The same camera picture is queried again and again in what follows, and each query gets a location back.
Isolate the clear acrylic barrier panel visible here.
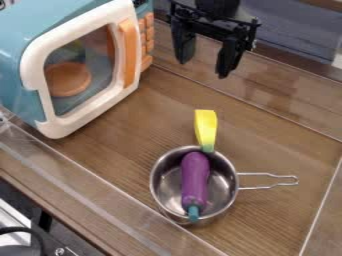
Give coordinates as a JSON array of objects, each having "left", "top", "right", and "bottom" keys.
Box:
[{"left": 0, "top": 108, "right": 228, "bottom": 256}]

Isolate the blue toy microwave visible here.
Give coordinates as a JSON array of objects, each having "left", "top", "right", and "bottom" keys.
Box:
[{"left": 0, "top": 0, "right": 154, "bottom": 139}]

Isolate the yellow toy banana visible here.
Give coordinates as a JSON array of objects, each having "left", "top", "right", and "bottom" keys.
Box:
[{"left": 194, "top": 109, "right": 218, "bottom": 153}]

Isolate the purple toy eggplant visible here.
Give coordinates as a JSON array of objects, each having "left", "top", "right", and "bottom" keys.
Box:
[{"left": 181, "top": 151, "right": 210, "bottom": 223}]

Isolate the black cable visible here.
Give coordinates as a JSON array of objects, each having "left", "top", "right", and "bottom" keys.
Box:
[{"left": 0, "top": 226, "right": 47, "bottom": 256}]

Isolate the silver pot with wire handle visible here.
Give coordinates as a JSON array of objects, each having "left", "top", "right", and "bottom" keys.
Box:
[{"left": 150, "top": 145, "right": 300, "bottom": 227}]

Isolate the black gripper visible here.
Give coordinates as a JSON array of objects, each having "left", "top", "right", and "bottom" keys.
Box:
[{"left": 169, "top": 0, "right": 262, "bottom": 79}]

